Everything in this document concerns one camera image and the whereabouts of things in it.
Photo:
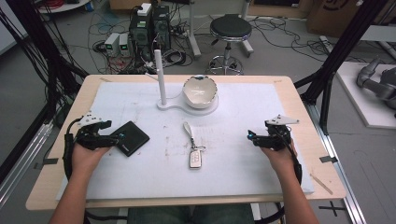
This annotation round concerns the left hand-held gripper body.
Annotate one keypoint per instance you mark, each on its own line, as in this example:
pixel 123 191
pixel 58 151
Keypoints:
pixel 90 137

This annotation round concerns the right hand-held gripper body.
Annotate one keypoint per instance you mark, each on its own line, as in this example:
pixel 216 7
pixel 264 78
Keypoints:
pixel 278 137

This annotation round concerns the black wallet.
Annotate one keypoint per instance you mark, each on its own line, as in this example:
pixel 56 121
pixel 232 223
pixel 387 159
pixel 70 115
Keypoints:
pixel 134 140

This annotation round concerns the person's left hand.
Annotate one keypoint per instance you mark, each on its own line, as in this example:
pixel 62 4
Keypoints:
pixel 85 161

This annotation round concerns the person's right hand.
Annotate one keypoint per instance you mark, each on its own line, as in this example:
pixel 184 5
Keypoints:
pixel 283 161

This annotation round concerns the black tape piece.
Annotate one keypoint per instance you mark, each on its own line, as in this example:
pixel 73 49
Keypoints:
pixel 328 159
pixel 46 162

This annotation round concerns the white foam mat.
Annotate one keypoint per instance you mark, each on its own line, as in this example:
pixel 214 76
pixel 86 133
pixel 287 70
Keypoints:
pixel 218 174

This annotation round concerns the wooden table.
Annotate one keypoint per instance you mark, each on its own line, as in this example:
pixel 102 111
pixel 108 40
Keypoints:
pixel 323 174

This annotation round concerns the thin wooden stick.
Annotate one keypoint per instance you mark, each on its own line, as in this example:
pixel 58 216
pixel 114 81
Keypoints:
pixel 320 183

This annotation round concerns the white ceramic bowl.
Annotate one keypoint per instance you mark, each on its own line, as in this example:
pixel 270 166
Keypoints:
pixel 199 91

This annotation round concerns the white stand with pole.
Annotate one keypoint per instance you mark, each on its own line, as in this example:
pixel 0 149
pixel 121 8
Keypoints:
pixel 161 77

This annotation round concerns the white platform board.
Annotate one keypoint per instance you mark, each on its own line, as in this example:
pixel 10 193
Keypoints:
pixel 358 102

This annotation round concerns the black tape cross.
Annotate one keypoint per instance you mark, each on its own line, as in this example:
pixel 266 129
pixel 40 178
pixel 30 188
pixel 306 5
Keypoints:
pixel 332 208

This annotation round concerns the grey power supply unit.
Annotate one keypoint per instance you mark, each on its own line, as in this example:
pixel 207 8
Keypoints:
pixel 111 43
pixel 124 44

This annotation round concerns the person's legs in jeans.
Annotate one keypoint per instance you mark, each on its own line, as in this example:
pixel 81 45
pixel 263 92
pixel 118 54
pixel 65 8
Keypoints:
pixel 190 215

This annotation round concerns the black computer tower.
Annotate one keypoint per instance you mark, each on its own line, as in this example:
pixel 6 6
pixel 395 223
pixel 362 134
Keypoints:
pixel 162 28
pixel 140 34

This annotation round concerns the black round stool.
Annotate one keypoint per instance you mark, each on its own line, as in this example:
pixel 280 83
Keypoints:
pixel 231 28

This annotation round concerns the white box device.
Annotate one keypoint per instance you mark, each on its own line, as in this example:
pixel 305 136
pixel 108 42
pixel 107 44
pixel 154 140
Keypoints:
pixel 144 9

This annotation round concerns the brown cardboard box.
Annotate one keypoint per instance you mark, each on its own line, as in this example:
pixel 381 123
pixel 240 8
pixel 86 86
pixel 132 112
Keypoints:
pixel 339 15

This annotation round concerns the aluminium rail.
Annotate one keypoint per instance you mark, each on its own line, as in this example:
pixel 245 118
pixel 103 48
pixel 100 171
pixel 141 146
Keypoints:
pixel 339 174
pixel 21 168

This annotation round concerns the black metal frame post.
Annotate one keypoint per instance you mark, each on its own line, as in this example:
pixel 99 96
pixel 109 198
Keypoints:
pixel 342 53

